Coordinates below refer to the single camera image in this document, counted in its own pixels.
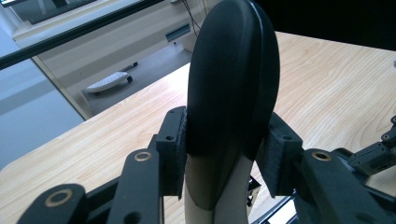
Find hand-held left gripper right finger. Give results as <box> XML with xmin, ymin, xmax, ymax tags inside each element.
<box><xmin>255</xmin><ymin>111</ymin><xmax>304</xmax><ymax>199</ymax></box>

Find light wooden desk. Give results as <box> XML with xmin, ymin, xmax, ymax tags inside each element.
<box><xmin>12</xmin><ymin>0</ymin><xmax>219</xmax><ymax>120</ymax></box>

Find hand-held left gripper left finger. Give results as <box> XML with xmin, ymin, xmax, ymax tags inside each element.
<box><xmin>154</xmin><ymin>105</ymin><xmax>188</xmax><ymax>200</ymax></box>

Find chair base leg with caster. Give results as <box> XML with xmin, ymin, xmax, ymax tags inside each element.
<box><xmin>83</xmin><ymin>71</ymin><xmax>134</xmax><ymax>94</ymax></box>

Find black stapler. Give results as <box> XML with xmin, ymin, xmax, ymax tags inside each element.
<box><xmin>183</xmin><ymin>0</ymin><xmax>281</xmax><ymax>224</ymax></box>

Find black horizontal frame bar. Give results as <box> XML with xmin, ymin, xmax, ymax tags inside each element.
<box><xmin>0</xmin><ymin>0</ymin><xmax>164</xmax><ymax>71</ymax></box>

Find black cables under desk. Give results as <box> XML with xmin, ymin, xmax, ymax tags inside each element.
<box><xmin>181</xmin><ymin>0</ymin><xmax>204</xmax><ymax>35</ymax></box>

